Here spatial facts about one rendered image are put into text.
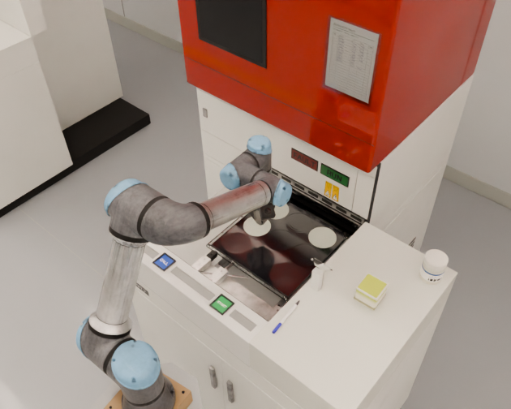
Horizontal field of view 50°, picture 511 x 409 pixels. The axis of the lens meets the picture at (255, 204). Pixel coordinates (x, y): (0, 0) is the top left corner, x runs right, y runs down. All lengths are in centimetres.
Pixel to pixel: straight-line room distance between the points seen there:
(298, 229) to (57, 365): 143
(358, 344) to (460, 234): 181
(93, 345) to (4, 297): 169
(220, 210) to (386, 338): 64
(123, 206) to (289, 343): 64
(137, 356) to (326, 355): 53
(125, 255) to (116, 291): 11
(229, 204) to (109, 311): 42
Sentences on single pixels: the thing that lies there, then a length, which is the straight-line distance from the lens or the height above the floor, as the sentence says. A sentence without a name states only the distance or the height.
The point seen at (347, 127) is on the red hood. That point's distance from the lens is 172.
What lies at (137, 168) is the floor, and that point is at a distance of 370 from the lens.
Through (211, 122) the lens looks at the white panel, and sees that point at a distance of 227.
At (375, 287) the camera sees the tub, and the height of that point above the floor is 103.
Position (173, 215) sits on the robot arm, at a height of 145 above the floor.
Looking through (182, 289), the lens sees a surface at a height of 96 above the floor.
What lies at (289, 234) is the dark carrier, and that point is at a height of 90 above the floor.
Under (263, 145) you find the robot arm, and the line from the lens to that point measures 168.
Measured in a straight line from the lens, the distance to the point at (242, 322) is 171.
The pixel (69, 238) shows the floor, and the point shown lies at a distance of 337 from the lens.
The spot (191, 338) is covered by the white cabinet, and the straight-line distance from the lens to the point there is 199.
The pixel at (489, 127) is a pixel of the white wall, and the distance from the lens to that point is 340.
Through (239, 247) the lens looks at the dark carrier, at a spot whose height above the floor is 90.
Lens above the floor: 239
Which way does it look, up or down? 45 degrees down
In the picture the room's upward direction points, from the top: 1 degrees counter-clockwise
